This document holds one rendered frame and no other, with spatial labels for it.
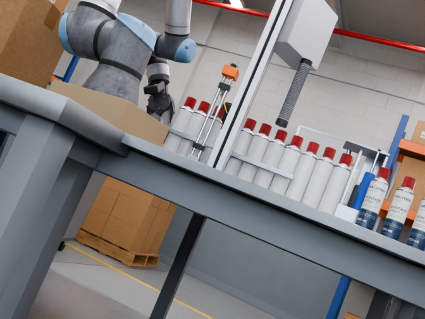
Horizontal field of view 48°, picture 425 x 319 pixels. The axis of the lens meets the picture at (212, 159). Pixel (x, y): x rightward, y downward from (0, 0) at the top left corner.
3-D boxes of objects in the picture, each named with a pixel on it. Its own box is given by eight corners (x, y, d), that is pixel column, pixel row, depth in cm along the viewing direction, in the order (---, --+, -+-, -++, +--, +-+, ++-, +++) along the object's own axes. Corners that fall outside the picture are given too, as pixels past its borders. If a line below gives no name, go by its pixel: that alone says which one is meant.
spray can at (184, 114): (176, 160, 155) (200, 103, 157) (172, 157, 150) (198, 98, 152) (161, 154, 156) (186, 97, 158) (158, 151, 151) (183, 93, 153)
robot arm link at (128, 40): (129, 64, 116) (148, 14, 118) (85, 53, 121) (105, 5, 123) (150, 82, 127) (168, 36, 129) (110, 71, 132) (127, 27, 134)
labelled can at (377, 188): (368, 237, 141) (392, 173, 143) (371, 236, 136) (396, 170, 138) (351, 230, 142) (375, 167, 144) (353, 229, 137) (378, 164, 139)
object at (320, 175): (314, 215, 144) (338, 153, 146) (315, 214, 139) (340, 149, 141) (298, 208, 145) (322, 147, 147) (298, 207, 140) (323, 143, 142)
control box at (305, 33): (317, 71, 145) (339, 16, 148) (286, 42, 134) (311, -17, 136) (291, 69, 153) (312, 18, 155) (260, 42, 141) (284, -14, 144)
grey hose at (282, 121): (286, 129, 140) (312, 65, 142) (286, 126, 136) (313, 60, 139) (274, 125, 140) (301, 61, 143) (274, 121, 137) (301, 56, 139)
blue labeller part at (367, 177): (356, 226, 145) (374, 176, 147) (357, 225, 142) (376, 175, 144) (345, 221, 146) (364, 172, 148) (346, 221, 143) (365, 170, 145)
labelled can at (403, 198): (393, 247, 139) (417, 182, 141) (397, 247, 134) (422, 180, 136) (375, 240, 140) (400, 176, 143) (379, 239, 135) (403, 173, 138)
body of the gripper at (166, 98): (176, 116, 161) (172, 82, 164) (170, 108, 153) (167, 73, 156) (155, 119, 162) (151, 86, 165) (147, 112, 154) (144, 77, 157)
